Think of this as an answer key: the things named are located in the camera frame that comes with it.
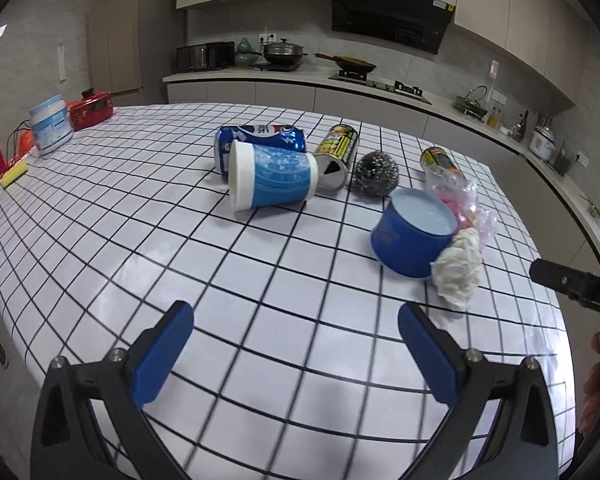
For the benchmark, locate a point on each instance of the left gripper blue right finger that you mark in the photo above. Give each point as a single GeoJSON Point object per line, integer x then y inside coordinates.
{"type": "Point", "coordinates": [437, 355]}

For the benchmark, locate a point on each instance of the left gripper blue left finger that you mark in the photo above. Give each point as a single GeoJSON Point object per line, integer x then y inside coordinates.
{"type": "Point", "coordinates": [154, 353]}

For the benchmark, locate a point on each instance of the white tissue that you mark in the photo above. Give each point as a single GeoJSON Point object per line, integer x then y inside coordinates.
{"type": "Point", "coordinates": [456, 271]}

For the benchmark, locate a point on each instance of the blue paper bowl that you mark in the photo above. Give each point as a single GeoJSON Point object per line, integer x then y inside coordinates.
{"type": "Point", "coordinates": [412, 232]}

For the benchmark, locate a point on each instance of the clear plastic bag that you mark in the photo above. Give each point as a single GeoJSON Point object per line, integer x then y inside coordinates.
{"type": "Point", "coordinates": [461, 196]}

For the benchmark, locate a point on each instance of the steel wool scrubber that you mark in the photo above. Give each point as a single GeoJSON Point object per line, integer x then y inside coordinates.
{"type": "Point", "coordinates": [376, 174]}

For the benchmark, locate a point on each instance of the white blue paper cup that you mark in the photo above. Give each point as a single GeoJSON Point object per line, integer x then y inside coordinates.
{"type": "Point", "coordinates": [261, 176]}

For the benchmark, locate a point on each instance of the yellow black drink can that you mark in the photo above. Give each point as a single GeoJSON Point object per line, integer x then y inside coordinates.
{"type": "Point", "coordinates": [335, 156]}

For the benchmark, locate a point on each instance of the person's right hand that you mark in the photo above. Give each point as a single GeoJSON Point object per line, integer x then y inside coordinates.
{"type": "Point", "coordinates": [591, 390]}

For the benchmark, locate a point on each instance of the black utensil holder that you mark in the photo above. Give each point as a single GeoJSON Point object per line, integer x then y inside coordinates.
{"type": "Point", "coordinates": [562, 162]}

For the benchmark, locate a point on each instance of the white rice cooker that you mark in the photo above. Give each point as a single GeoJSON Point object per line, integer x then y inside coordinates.
{"type": "Point", "coordinates": [542, 143]}

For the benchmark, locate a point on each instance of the orange juice jar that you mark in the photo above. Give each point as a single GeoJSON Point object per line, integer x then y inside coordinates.
{"type": "Point", "coordinates": [494, 117]}

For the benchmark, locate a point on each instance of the yellow sponge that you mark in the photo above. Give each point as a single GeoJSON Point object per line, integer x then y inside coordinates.
{"type": "Point", "coordinates": [17, 170]}

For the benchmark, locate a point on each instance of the white blue plastic jar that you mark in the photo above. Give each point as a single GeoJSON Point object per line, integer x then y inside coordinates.
{"type": "Point", "coordinates": [50, 125]}

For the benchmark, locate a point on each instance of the red tin box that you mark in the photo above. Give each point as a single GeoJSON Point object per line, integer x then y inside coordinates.
{"type": "Point", "coordinates": [91, 110]}

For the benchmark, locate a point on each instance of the wok on gas stove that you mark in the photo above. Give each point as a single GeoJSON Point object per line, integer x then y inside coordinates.
{"type": "Point", "coordinates": [348, 64]}

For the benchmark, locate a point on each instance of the black toaster oven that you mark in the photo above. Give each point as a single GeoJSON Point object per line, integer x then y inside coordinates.
{"type": "Point", "coordinates": [202, 57]}

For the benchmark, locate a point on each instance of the beige tall cabinet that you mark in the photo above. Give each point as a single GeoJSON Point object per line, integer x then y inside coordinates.
{"type": "Point", "coordinates": [132, 46]}

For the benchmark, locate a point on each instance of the grey lidded pot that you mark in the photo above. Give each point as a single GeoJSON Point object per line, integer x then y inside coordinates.
{"type": "Point", "coordinates": [283, 53]}

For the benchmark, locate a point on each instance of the black range hood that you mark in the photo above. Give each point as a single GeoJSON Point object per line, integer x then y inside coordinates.
{"type": "Point", "coordinates": [419, 24]}

